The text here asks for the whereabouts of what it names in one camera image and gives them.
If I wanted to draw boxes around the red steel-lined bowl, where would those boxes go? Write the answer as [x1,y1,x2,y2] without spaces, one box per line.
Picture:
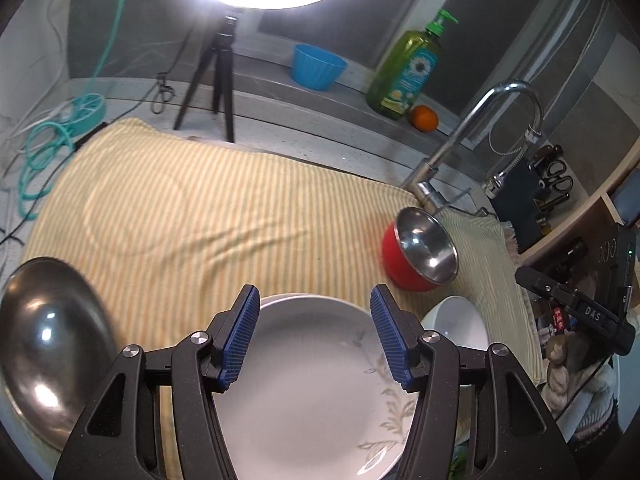
[381,207,459,292]

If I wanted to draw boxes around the white plate leaf pattern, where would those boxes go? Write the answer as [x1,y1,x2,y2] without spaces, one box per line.
[215,294,416,479]

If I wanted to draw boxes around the stainless steel bowl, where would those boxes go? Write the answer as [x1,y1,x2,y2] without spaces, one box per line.
[1,257,118,451]

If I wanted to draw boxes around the chrome kitchen faucet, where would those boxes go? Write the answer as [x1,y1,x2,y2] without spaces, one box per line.
[401,78,548,216]

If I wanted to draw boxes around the right gloved hand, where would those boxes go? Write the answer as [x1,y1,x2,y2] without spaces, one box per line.
[541,333,617,442]

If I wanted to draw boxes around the wooden shelf unit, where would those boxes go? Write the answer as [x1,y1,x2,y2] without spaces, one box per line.
[516,139,640,266]

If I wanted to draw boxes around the striped yellow green cloth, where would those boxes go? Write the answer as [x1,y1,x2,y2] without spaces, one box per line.
[19,117,548,480]

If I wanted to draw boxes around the black scissors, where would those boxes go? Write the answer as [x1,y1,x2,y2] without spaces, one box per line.
[533,144,574,214]

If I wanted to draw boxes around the orange fruit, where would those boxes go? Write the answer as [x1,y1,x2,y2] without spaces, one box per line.
[409,105,439,132]

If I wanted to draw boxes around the green dish soap bottle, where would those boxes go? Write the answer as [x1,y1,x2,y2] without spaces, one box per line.
[366,9,459,120]

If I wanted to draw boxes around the blue plastic cup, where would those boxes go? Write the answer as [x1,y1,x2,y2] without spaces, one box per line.
[291,44,348,91]

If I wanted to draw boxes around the black tripod stand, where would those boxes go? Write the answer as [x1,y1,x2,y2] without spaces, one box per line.
[174,15,236,143]

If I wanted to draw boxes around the black power cable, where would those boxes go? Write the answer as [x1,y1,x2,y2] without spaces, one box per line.
[0,24,202,246]

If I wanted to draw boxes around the teal coiled cable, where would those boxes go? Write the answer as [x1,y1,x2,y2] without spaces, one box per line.
[16,0,137,221]

